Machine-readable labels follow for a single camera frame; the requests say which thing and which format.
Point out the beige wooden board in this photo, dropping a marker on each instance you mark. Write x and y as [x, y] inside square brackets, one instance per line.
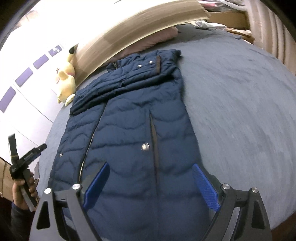
[129, 30]

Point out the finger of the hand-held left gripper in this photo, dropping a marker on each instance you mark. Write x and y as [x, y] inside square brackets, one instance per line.
[13, 148]
[34, 154]

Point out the grey bed sheet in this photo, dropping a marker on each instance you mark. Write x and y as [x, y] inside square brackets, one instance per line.
[242, 115]

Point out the beige curtain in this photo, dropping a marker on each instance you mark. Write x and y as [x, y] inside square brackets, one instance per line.
[272, 30]

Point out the navy puffer jacket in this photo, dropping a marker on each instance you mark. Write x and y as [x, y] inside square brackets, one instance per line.
[127, 129]

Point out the yellow plush toy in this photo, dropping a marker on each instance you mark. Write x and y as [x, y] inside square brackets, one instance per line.
[67, 85]

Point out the brown cardboard box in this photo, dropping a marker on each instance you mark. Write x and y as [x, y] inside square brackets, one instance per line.
[4, 178]

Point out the pink pillow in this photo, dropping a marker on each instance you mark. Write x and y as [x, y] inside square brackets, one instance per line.
[150, 39]

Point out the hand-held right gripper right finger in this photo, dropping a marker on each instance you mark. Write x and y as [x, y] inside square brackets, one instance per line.
[205, 187]

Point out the person's left forearm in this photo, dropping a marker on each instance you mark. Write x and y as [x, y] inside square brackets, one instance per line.
[19, 222]

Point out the white wardrobe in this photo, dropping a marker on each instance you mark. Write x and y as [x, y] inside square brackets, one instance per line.
[30, 115]

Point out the person's left hand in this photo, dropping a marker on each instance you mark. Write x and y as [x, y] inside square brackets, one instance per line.
[18, 194]

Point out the purple printed wardrobe panel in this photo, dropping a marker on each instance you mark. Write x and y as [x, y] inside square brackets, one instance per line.
[55, 50]

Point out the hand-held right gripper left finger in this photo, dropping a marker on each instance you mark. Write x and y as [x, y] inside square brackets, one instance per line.
[96, 185]

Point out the white patterned cloth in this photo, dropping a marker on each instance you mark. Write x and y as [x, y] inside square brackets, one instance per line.
[208, 25]

